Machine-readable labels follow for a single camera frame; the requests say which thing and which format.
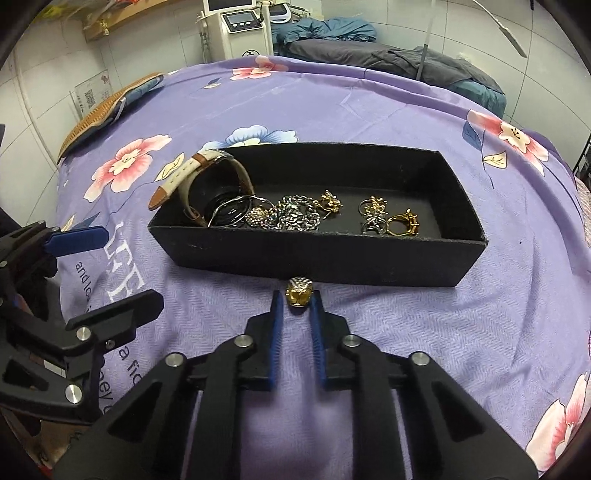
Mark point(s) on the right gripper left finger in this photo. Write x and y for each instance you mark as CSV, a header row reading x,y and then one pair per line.
x,y
261,370

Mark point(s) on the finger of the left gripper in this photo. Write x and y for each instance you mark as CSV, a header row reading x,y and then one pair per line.
x,y
61,244
116,324

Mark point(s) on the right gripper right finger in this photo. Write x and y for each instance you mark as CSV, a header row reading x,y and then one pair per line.
x,y
333,369

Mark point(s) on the black jewelry box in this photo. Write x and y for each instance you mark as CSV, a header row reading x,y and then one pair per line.
x,y
406,219

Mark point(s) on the brown woven pillow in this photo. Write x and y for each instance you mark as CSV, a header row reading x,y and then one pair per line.
x,y
108,112

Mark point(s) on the gold earring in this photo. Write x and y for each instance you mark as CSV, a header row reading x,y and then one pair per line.
x,y
329,204

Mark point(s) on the purple floral bedsheet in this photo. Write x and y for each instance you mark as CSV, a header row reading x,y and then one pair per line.
x,y
514,332

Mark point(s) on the white beauty machine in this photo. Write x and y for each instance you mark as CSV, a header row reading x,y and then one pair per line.
x,y
234,29

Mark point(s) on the floor lamp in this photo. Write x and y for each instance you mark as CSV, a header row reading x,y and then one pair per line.
x,y
486,33

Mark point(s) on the black trolley rack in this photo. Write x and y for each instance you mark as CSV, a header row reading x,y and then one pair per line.
x,y
582,167

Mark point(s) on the grey blanket bed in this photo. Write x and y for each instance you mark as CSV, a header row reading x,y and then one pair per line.
x,y
439,70

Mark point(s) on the teal duvet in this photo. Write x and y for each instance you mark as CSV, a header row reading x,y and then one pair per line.
x,y
334,29

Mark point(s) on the beige brown strap watch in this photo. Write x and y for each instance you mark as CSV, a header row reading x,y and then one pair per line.
x,y
203,183

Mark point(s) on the wooden wall shelf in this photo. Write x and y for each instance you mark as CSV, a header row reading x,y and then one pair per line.
x,y
113,19

